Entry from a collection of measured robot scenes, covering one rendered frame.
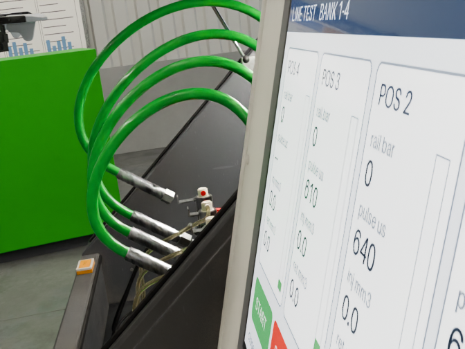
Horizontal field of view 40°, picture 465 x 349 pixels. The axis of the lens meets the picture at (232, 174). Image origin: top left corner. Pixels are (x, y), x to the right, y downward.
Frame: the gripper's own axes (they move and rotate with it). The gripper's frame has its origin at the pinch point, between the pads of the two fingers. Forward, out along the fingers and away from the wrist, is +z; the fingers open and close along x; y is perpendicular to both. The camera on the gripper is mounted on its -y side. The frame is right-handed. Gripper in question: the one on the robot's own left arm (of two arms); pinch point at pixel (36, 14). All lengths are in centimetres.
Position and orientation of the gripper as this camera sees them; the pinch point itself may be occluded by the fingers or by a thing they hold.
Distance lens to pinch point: 159.3
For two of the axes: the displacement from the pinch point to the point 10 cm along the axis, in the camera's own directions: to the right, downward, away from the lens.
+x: 6.0, 2.6, -7.6
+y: 0.3, 9.4, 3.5
